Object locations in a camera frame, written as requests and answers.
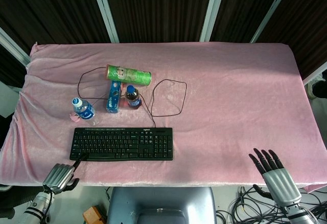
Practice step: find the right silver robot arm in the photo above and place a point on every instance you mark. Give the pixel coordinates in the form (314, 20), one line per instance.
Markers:
(299, 213)

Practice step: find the clear water bottle blue label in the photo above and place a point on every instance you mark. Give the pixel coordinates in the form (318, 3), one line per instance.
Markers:
(84, 109)

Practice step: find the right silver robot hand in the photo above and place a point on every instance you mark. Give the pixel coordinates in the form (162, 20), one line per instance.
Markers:
(278, 180)

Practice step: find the black computer keyboard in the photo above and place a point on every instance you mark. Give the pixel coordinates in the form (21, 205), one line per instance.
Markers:
(120, 144)

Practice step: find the green chips can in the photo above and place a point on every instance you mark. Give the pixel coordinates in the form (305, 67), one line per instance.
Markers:
(127, 75)

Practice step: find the blue snack box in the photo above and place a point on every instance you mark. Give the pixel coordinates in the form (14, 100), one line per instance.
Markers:
(114, 96)

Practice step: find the dark cola bottle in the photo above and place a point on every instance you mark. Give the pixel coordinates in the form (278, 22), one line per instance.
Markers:
(132, 97)

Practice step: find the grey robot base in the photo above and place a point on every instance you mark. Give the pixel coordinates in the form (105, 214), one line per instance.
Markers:
(161, 206)

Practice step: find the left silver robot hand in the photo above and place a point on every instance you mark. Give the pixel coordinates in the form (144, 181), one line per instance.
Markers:
(58, 176)

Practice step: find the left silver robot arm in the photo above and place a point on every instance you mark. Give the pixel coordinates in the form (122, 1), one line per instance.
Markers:
(33, 207)

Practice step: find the orange box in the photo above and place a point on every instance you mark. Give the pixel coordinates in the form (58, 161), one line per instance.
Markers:
(92, 215)

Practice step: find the pink table cloth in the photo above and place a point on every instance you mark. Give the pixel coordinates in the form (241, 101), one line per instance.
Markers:
(204, 101)

